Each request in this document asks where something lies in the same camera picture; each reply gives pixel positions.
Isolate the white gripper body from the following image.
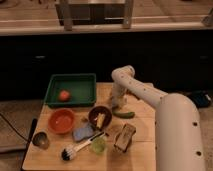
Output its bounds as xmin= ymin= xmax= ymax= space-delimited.
xmin=110 ymin=83 xmax=127 ymax=108

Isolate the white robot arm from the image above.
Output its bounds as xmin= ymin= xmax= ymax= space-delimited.
xmin=111 ymin=65 xmax=206 ymax=171

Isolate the yellow food piece in bowl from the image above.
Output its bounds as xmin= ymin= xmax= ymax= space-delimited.
xmin=96 ymin=113 xmax=105 ymax=129

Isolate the dark brown bowl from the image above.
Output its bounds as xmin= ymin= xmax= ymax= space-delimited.
xmin=88 ymin=106 xmax=112 ymax=129

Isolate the red orange bowl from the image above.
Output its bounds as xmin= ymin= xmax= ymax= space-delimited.
xmin=48 ymin=108 xmax=75 ymax=134

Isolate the green chili pepper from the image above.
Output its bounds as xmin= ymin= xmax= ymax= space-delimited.
xmin=112 ymin=110 xmax=135 ymax=119

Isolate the green plastic tray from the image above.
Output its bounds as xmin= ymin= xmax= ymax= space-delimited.
xmin=44 ymin=73 xmax=96 ymax=108

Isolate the blue sponge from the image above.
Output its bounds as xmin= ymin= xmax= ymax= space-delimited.
xmin=72 ymin=123 xmax=94 ymax=142

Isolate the red tomato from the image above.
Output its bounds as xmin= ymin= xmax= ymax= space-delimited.
xmin=58 ymin=90 xmax=71 ymax=102

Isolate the green plastic cup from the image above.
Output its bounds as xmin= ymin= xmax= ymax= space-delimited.
xmin=91 ymin=137 xmax=106 ymax=154

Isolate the black white dish brush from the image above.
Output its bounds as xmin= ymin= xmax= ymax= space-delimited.
xmin=61 ymin=132 xmax=106 ymax=161

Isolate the white stool frame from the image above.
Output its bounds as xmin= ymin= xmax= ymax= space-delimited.
xmin=55 ymin=0 xmax=134 ymax=31

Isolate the black cable left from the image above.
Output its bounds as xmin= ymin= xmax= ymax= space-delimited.
xmin=0 ymin=112 xmax=30 ymax=143

